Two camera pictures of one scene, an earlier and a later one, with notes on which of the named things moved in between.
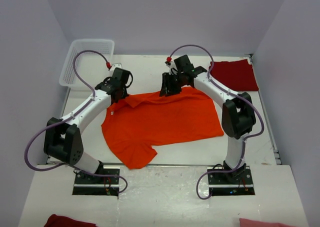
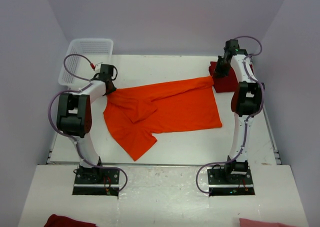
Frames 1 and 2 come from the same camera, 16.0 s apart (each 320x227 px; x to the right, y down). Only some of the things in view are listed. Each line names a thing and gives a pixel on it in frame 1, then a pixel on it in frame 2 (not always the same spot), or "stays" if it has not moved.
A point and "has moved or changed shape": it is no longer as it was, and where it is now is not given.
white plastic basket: [91, 67] stays
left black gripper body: [124, 94] → [110, 91]
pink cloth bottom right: [247, 222] stays
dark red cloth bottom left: [55, 221] stays
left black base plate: [85, 185] stays
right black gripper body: [181, 80] → [223, 67]
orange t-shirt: [133, 125] has moved or changed shape
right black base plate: [236, 183] stays
